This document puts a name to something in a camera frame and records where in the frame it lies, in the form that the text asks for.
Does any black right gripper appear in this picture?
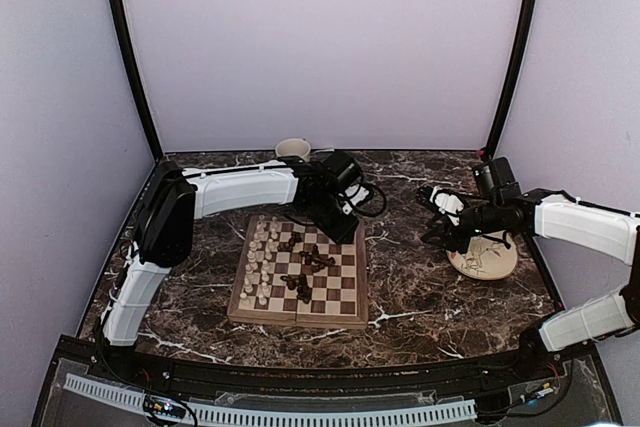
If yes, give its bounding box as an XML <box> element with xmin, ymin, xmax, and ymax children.
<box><xmin>422</xmin><ymin>199</ymin><xmax>502</xmax><ymax>254</ymax></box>

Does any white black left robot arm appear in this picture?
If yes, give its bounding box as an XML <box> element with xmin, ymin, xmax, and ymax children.
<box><xmin>96</xmin><ymin>152</ymin><xmax>370</xmax><ymax>383</ymax></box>

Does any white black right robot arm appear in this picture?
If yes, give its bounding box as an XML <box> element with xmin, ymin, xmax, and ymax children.
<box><xmin>417</xmin><ymin>186</ymin><xmax>639</xmax><ymax>381</ymax></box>

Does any pile of dark chess pieces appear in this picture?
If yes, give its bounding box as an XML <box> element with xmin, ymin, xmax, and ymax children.
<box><xmin>280</xmin><ymin>244</ymin><xmax>336</xmax><ymax>304</ymax></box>

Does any wooden chess board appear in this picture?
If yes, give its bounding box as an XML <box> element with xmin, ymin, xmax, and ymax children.
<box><xmin>227</xmin><ymin>216</ymin><xmax>368</xmax><ymax>329</ymax></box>

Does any white chess pieces row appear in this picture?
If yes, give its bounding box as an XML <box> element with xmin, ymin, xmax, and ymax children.
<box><xmin>239</xmin><ymin>215</ymin><xmax>281</xmax><ymax>310</ymax></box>

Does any ceramic bird pattern plate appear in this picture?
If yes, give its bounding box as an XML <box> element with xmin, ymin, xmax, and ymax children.
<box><xmin>446</xmin><ymin>231</ymin><xmax>518</xmax><ymax>281</ymax></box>

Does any ceramic coral pattern mug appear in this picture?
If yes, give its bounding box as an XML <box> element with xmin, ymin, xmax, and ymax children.
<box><xmin>275</xmin><ymin>138</ymin><xmax>311</xmax><ymax>162</ymax></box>

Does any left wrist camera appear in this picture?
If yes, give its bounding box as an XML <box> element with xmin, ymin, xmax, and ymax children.
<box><xmin>321</xmin><ymin>150</ymin><xmax>362</xmax><ymax>190</ymax></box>

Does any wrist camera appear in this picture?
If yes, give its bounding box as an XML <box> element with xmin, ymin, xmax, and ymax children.
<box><xmin>472</xmin><ymin>157</ymin><xmax>521</xmax><ymax>198</ymax></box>
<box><xmin>321</xmin><ymin>150</ymin><xmax>362</xmax><ymax>190</ymax></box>

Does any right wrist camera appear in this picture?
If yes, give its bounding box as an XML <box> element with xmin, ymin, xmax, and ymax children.
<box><xmin>472</xmin><ymin>157</ymin><xmax>521</xmax><ymax>198</ymax></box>

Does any black front rail base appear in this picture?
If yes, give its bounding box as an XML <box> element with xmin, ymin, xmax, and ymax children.
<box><xmin>54</xmin><ymin>331</ymin><xmax>596</xmax><ymax>403</ymax></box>

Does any black corner frame post left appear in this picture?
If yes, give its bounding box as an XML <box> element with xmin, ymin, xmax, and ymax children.
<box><xmin>108</xmin><ymin>0</ymin><xmax>163</xmax><ymax>162</ymax></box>

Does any black corner frame post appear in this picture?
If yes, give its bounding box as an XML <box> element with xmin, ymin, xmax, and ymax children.
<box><xmin>108</xmin><ymin>0</ymin><xmax>163</xmax><ymax>162</ymax></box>
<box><xmin>482</xmin><ymin>0</ymin><xmax>536</xmax><ymax>159</ymax></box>

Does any black corner frame post right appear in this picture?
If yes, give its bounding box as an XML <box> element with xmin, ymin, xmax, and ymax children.
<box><xmin>482</xmin><ymin>0</ymin><xmax>536</xmax><ymax>159</ymax></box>

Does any white slotted cable duct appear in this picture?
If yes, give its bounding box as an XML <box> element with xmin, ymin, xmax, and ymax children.
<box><xmin>62</xmin><ymin>374</ymin><xmax>477</xmax><ymax>426</ymax></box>

